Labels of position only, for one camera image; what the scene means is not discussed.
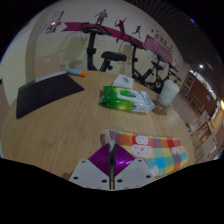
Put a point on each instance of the white paper cup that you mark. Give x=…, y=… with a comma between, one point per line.
x=168, y=92

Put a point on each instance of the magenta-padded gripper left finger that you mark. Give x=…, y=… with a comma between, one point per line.
x=100, y=166

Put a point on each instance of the blue and orange pen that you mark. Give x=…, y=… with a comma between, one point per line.
x=76, y=72

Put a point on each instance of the group of wooden chairs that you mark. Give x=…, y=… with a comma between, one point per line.
x=206, y=133

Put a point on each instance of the black rectangular mat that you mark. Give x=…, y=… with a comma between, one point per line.
x=46, y=93

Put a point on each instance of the red wall poster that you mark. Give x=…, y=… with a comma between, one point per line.
x=58, y=24

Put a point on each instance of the purple wall poster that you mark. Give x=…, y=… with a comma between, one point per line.
x=50, y=30

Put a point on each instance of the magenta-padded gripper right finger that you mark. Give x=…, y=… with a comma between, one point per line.
x=124, y=166

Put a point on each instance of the brown tape roll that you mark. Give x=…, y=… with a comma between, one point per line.
x=159, y=109

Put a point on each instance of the black exercise bike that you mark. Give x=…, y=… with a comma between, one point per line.
x=175, y=75
x=91, y=50
x=135, y=66
x=158, y=75

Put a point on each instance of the bright ceiling light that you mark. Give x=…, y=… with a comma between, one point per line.
x=192, y=20

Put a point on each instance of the green wet wipes pack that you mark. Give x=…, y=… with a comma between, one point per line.
x=123, y=99

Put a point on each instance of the small ceiling light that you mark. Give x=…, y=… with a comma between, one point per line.
x=201, y=66

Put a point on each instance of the white tissue pack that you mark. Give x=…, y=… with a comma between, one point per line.
x=123, y=81

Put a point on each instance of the colourful checked towel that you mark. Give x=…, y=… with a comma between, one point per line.
x=160, y=150

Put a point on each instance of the white wall poster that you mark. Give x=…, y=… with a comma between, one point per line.
x=57, y=17

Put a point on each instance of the white flat strip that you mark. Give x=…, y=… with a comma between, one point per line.
x=50, y=75

